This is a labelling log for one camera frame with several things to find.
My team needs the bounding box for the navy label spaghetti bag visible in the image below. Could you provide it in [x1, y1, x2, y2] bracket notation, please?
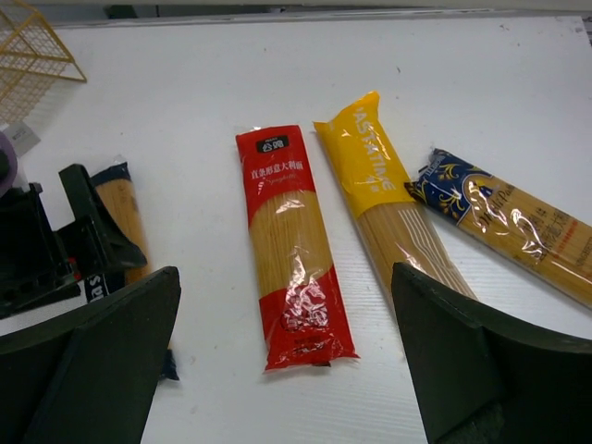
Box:
[85, 154, 180, 382]

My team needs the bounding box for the blue patterned spaghetti bag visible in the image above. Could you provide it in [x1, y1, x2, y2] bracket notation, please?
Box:
[405, 148, 591, 308]

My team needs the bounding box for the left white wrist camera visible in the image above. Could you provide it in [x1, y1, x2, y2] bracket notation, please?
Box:
[1, 121, 41, 157]

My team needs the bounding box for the yellow spaghetti bag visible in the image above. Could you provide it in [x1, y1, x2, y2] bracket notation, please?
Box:
[314, 92, 476, 299]

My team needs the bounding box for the red spaghetti bag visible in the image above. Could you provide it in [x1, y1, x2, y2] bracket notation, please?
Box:
[235, 125, 358, 371]

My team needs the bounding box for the yellow wire mesh basket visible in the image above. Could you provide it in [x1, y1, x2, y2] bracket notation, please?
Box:
[1, 1, 87, 124]

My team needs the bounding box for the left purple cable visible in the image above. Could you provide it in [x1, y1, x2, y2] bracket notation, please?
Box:
[0, 131, 19, 195]

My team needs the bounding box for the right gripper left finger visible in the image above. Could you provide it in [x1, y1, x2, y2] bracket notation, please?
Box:
[1, 266, 180, 443]

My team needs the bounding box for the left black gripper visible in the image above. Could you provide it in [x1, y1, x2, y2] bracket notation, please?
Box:
[1, 164, 147, 318]

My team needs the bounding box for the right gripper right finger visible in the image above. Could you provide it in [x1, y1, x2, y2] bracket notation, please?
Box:
[391, 263, 591, 443]

